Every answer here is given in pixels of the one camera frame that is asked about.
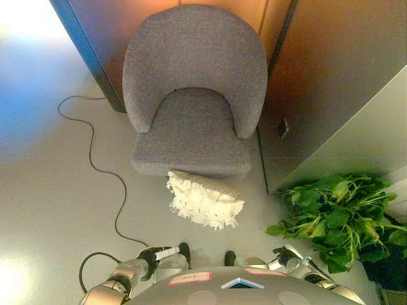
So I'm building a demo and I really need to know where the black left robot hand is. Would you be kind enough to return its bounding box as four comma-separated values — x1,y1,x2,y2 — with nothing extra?
136,245,181,271

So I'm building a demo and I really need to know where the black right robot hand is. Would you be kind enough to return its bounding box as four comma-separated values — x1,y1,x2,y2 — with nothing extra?
272,243,303,273

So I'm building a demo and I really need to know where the white fringed pillow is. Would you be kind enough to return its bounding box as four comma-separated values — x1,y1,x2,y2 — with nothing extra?
165,170,246,231

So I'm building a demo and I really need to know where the silver left robot leg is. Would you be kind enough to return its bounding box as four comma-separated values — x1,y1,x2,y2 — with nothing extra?
152,242,191,284

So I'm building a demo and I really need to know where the green leafy plant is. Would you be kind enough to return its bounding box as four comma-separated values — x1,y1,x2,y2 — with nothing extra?
265,172,407,275

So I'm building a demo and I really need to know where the grey robot torso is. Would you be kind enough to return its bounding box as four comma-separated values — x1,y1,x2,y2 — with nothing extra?
123,266,354,305

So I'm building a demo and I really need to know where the black plant pot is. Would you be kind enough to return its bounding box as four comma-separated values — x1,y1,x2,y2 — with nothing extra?
361,243,407,290

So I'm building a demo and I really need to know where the metal door stopper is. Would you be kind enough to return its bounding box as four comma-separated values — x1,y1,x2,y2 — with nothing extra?
278,116,291,138

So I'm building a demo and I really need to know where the grey cabinet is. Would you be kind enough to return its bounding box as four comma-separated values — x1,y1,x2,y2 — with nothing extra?
266,71,407,195

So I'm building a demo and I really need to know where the grey fabric armchair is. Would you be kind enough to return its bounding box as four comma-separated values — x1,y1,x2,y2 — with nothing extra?
122,3,268,180

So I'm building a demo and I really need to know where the blue partition panel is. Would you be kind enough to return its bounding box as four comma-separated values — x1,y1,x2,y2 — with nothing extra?
49,0,128,114

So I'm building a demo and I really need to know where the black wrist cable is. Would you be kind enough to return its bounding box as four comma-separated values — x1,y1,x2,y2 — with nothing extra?
78,252,123,294

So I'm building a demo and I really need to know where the black floor cable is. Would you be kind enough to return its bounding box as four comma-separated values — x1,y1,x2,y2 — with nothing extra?
57,95,149,249

